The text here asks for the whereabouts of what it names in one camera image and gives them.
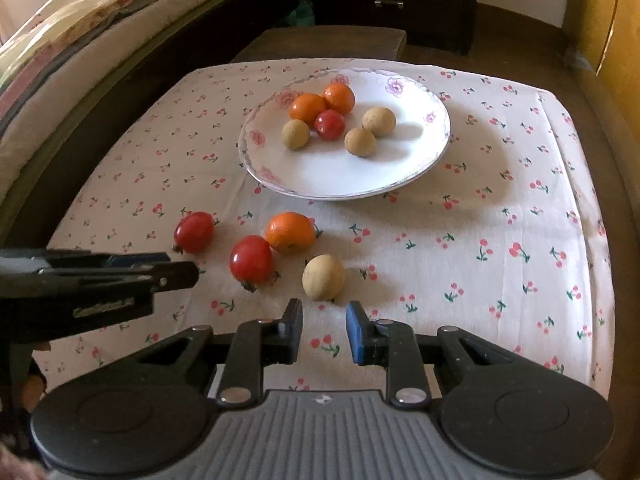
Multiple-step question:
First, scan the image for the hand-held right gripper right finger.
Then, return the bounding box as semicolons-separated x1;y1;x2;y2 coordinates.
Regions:
346;300;521;407

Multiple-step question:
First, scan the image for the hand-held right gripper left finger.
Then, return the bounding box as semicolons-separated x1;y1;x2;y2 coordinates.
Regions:
120;298;304;406

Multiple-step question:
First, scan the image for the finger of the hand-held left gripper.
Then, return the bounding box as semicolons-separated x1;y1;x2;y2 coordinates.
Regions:
37;261;199;293
45;250;172;268

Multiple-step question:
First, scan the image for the white floral plate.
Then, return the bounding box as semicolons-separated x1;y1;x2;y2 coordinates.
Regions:
238;67;452;201

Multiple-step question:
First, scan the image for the tan longan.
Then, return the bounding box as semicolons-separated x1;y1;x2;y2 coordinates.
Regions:
344;126;377;157
281;119;311;151
362;106;397;138
302;254;347;302

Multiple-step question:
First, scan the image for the red tomato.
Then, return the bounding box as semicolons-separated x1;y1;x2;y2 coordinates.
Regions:
229;235;275;292
314;109;347;141
173;211;216;254

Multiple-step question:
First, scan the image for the small orange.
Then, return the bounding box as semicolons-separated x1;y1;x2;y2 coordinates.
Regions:
322;83;356;116
289;93;328;127

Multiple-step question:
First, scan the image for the person's left hand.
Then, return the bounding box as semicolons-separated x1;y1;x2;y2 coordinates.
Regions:
19;341;52;414

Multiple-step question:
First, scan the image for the large orange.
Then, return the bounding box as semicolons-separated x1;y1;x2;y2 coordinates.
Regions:
265;212;317;254

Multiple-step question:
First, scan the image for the cherry print tablecloth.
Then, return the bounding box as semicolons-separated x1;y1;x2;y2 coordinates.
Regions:
45;57;618;396

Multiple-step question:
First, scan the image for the pink fuzzy cloth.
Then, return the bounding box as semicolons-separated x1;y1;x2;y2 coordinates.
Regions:
0;442;48;480

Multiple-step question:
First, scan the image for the bed with patterned blanket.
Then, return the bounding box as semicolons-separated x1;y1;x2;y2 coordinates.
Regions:
0;0;301;246

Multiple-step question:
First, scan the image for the floral blanket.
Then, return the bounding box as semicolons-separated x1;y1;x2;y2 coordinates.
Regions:
0;0;211;96

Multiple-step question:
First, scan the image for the brown stool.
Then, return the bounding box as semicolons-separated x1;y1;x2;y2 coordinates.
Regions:
232;25;408;63

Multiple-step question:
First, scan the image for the green cloth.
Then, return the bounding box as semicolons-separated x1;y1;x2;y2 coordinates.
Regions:
292;0;316;28

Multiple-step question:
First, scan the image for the wooden wardrobe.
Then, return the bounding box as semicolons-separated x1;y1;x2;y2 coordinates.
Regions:
565;0;640;106

